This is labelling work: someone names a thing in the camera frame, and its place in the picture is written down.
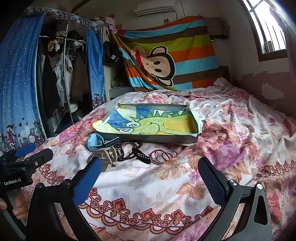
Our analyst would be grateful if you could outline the grey hair claw clip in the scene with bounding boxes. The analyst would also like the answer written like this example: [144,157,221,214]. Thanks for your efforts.
[91,146,119,172]

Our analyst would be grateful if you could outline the black bead necklace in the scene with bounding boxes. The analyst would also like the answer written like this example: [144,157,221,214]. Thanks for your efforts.
[111,140,142,163]

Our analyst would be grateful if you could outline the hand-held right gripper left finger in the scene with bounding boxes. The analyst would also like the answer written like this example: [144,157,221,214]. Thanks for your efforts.
[26,156,103,241]

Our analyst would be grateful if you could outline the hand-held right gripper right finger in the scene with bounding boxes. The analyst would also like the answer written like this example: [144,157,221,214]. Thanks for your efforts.
[198,157,273,241]

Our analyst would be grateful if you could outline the person's left hand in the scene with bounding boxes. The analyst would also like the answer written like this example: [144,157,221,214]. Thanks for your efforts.
[0,189,29,219]

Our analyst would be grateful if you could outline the brown hanging cloth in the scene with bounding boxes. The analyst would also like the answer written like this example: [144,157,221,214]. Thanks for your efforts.
[205,17,230,39]

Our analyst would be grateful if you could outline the hanging clothes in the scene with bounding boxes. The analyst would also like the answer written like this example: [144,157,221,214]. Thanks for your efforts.
[36,30,93,137]

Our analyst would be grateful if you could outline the pink floral blanket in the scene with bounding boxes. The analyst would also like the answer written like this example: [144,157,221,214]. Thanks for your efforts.
[21,77,296,241]

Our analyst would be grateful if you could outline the pink crumpled cloth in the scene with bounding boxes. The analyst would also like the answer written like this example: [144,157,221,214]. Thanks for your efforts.
[102,15,119,33]

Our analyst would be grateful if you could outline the crayon dinosaur drawing paper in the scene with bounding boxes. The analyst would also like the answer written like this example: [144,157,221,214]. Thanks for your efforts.
[92,104,197,137]

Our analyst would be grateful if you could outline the blue smart watch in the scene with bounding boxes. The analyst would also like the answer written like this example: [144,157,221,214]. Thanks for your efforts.
[85,133,122,153]

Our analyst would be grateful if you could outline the black studded hair clip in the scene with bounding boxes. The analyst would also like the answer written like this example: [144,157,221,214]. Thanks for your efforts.
[132,147,152,164]

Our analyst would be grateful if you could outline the narrow blue dotted curtain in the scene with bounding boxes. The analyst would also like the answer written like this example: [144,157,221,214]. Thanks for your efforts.
[86,29,107,109]

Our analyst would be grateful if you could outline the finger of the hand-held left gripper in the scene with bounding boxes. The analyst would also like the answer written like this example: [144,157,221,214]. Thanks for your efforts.
[14,142,36,157]
[24,148,54,173]

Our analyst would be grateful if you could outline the grey cardboard tray box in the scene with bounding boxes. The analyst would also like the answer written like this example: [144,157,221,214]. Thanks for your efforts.
[92,102,200,146]

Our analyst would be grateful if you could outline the grey board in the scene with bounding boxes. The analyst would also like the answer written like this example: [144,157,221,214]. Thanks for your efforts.
[108,87,136,100]

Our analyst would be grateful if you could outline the metal wardrobe pole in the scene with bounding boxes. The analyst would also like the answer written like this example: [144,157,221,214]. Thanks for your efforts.
[63,23,75,123]

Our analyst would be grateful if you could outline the striped monkey print blanket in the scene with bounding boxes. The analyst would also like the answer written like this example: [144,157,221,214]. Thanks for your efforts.
[111,16,220,92]

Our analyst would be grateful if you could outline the bunch of red hair ties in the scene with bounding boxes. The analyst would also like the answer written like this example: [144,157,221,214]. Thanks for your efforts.
[149,149,179,165]

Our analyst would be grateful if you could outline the barred window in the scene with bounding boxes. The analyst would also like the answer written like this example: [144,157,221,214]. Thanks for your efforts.
[240,0,289,62]

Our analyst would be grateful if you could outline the white air conditioner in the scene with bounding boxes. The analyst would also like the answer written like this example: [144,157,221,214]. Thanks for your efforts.
[134,3,174,16]

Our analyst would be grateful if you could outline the wide blue dotted curtain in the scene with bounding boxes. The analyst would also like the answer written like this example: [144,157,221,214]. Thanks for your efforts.
[0,13,45,154]

